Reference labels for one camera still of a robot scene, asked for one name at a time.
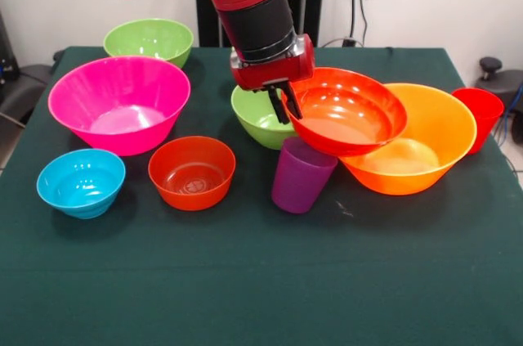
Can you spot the black equipment box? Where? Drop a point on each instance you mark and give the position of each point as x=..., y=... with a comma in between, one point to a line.
x=6, y=51

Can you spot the red cup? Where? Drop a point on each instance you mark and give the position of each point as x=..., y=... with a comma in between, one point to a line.
x=486, y=117

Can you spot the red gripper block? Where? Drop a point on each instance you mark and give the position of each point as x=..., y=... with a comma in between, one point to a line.
x=274, y=70

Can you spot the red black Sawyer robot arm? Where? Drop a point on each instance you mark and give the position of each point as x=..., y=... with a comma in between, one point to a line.
x=253, y=23

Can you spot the dark green tablecloth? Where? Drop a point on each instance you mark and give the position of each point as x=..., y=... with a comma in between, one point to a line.
x=245, y=280

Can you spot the large orange bowl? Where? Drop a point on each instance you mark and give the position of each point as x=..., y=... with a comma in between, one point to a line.
x=433, y=129

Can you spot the grey pedestal leg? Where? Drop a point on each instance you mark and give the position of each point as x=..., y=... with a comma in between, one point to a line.
x=24, y=88
x=490, y=64

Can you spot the small blue bowl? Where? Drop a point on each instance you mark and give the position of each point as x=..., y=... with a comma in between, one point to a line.
x=81, y=182

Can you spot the purple cup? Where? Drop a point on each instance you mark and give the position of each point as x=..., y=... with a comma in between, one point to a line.
x=298, y=182

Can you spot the green bowl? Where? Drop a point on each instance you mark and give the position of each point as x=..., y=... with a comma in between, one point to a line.
x=253, y=117
x=149, y=39

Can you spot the large red-orange bowl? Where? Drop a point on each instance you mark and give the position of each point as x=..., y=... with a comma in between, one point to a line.
x=347, y=117

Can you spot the small red-orange bowl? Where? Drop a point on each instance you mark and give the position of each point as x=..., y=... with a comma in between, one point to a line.
x=192, y=174

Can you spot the large pink bowl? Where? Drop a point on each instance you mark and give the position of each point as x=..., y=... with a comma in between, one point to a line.
x=118, y=104

